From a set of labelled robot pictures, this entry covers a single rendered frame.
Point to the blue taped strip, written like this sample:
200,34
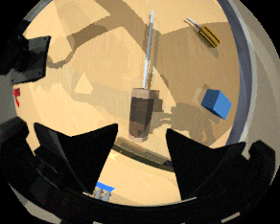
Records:
104,187

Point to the red cube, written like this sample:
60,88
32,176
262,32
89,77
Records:
16,92

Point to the blue block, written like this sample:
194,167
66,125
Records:
217,103

